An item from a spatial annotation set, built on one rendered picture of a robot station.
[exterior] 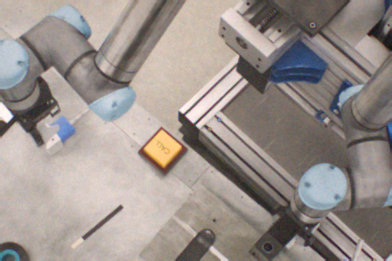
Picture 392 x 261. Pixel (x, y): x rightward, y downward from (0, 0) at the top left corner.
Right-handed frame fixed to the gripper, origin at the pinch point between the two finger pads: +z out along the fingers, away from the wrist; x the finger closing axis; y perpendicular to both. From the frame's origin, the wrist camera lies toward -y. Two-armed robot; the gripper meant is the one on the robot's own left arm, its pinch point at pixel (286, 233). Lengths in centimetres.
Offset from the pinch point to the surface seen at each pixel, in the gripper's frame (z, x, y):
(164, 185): 4.6, 26.7, -10.3
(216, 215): -1.7, 13.1, -8.1
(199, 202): -4.4, 17.1, -9.4
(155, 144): 0.9, 34.0, -5.8
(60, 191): 5, 42, -27
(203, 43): 85, 70, 51
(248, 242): -4.4, 4.2, -8.1
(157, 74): 85, 72, 30
